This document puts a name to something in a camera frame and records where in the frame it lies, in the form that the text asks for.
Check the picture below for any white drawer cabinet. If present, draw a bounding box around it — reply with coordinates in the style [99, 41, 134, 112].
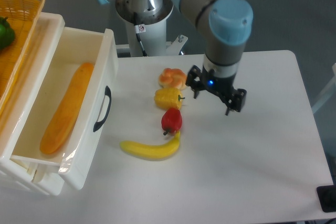
[1, 13, 65, 195]

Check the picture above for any yellow woven basket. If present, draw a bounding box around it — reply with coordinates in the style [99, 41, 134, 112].
[1, 0, 45, 111]

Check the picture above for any white frame at right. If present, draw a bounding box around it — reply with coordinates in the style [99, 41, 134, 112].
[311, 63, 335, 114]

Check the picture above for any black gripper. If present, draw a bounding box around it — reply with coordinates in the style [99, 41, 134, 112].
[186, 65, 247, 116]

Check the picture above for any round twisted bread roll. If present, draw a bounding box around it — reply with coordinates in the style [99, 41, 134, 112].
[158, 68, 187, 90]

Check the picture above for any red bell pepper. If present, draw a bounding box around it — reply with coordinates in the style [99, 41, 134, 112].
[161, 108, 183, 135]

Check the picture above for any green bell pepper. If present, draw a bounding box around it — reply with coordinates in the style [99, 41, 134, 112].
[0, 17, 15, 49]

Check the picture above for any yellow bell pepper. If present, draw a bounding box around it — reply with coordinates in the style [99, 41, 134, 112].
[154, 88, 185, 110]

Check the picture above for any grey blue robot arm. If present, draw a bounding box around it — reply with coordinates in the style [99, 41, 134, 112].
[98, 0, 253, 112]

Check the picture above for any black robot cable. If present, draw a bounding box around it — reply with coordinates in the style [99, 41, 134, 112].
[133, 11, 149, 57]

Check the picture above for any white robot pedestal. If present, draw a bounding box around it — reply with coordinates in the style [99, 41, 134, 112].
[115, 0, 188, 57]

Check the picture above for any yellow banana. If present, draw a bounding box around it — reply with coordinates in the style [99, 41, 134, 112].
[119, 131, 181, 161]

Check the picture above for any open upper white drawer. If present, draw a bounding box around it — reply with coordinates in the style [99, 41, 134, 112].
[12, 28, 118, 190]

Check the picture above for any long orange bread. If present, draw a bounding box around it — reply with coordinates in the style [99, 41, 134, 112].
[39, 62, 94, 155]

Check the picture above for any black device at edge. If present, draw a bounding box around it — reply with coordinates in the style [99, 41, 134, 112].
[317, 185, 335, 212]

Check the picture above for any black drawer handle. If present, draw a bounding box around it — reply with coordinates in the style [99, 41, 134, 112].
[93, 86, 112, 132]

